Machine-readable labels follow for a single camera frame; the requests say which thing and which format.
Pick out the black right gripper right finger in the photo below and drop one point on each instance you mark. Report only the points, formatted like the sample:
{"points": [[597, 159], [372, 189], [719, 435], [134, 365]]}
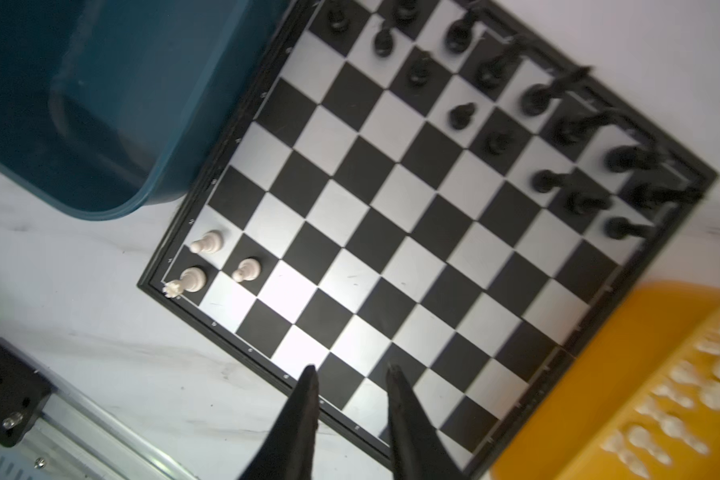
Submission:
{"points": [[416, 450]]}

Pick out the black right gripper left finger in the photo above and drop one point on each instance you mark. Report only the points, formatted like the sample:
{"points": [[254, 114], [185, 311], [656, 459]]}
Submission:
{"points": [[288, 450]]}

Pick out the white pawn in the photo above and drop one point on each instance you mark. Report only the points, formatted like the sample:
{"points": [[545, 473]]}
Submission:
{"points": [[247, 270], [210, 243]]}

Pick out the white chess rook piece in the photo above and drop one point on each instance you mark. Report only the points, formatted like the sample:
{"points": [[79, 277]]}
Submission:
{"points": [[191, 280]]}

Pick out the black white chess board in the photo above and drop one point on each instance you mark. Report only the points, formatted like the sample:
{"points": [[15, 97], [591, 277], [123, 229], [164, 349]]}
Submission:
{"points": [[425, 184]]}

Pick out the yellow plastic bin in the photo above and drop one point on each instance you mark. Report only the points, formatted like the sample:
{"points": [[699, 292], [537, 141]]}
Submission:
{"points": [[641, 401]]}

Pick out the teal plastic bin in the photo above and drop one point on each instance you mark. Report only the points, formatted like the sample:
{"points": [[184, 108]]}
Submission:
{"points": [[106, 106]]}

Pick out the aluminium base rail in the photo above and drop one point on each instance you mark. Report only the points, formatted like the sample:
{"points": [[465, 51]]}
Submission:
{"points": [[50, 430]]}

